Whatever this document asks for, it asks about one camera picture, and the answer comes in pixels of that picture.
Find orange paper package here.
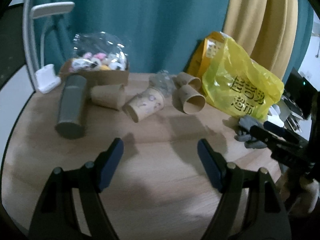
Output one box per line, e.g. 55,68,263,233
186,31,227,78

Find clear bag of toys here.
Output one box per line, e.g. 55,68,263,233
70,31,129,72

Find grey cloth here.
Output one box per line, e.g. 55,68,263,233
234,115,267,149

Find brown cardboard box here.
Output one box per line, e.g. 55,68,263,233
59,59,129,88

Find brown paper cup front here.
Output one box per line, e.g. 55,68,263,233
178,85,206,114

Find patterned paper cup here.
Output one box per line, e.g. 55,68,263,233
124,87,164,123

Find crumpled clear plastic wrap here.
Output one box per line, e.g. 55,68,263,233
149,70,176,98

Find teal curtain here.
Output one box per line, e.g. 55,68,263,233
33,0,313,81

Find yellow plastic shopping bag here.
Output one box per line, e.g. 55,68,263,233
202,33,284,121

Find white desk lamp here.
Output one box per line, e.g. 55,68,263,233
29,1,75,94

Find plain brown paper cup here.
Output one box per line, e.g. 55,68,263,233
90,84,126,111

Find grey metal tumbler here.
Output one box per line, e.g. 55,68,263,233
55,75,87,140

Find white paper items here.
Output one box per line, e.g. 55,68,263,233
267,99,302,133

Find yellow curtain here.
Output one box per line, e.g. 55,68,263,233
223,0,298,79

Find black laptop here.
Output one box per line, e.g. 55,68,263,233
285,68,316,119

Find person's right hand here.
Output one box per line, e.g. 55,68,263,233
276,169,319,215

